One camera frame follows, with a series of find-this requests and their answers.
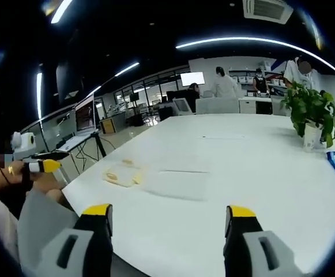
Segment clear plastic bag with contents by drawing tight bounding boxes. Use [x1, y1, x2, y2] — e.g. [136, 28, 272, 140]
[101, 162, 150, 189]

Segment white wall screen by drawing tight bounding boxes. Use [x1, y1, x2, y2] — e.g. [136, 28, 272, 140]
[179, 72, 206, 87]

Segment large monitor on stand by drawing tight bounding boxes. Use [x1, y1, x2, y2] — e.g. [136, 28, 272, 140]
[74, 95, 97, 136]

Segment white cabinet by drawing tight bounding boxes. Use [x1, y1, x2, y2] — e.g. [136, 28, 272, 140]
[238, 96, 274, 115]

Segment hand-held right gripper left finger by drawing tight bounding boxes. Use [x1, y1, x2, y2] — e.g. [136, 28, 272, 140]
[40, 203, 115, 277]

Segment clear plastic sheet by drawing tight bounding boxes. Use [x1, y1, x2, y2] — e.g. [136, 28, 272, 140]
[142, 169, 210, 202]

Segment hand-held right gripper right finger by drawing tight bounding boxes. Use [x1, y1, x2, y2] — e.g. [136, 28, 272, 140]
[223, 205, 304, 277]

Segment person's bare legs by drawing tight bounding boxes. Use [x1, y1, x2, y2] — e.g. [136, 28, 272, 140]
[25, 174, 71, 209]

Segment person's left hand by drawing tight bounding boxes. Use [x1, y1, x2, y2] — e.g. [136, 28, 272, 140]
[0, 160, 32, 186]

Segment person's grey shorts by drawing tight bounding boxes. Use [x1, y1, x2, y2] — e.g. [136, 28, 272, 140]
[17, 189, 81, 268]

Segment ceiling air conditioner vent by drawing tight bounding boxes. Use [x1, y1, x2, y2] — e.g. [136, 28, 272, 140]
[242, 0, 294, 25]

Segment ceiling light strip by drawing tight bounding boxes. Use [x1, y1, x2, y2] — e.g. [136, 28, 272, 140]
[50, 0, 73, 24]
[114, 61, 141, 78]
[36, 72, 44, 119]

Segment green potted plant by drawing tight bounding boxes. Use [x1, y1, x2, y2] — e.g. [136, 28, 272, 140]
[279, 81, 335, 148]

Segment white plant pot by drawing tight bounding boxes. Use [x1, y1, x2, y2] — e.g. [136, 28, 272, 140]
[302, 121, 324, 154]

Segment yellow and black box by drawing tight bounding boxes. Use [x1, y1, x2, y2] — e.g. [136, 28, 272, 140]
[99, 117, 116, 135]

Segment white side table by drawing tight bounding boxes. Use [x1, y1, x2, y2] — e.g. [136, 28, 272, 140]
[55, 130, 99, 153]

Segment white tilted display device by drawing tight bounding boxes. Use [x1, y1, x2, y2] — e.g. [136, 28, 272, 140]
[172, 98, 193, 117]

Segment long curved ceiling light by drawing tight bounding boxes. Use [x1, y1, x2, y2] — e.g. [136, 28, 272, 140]
[175, 36, 335, 76]

